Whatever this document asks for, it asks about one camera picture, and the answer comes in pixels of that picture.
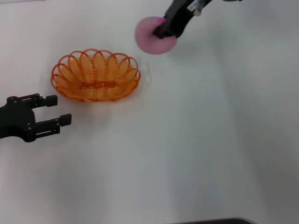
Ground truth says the orange plastic wire basket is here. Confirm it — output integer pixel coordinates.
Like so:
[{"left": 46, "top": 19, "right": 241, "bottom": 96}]
[{"left": 50, "top": 48, "right": 142, "bottom": 103}]

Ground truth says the pink peach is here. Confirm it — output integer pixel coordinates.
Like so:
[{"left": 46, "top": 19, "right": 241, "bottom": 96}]
[{"left": 135, "top": 16, "right": 178, "bottom": 56}]

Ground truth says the dark rounded robot base edge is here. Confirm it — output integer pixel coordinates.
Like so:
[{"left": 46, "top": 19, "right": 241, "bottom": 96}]
[{"left": 179, "top": 217, "right": 256, "bottom": 224}]

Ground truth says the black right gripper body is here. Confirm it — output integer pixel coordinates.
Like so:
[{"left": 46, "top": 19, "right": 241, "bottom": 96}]
[{"left": 163, "top": 0, "right": 211, "bottom": 38}]

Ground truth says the silver cable connector plug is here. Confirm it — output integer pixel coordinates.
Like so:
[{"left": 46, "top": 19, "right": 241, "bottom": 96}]
[{"left": 193, "top": 0, "right": 204, "bottom": 16}]

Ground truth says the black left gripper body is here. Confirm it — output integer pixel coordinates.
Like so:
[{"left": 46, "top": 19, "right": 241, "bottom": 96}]
[{"left": 0, "top": 96, "right": 38, "bottom": 143}]

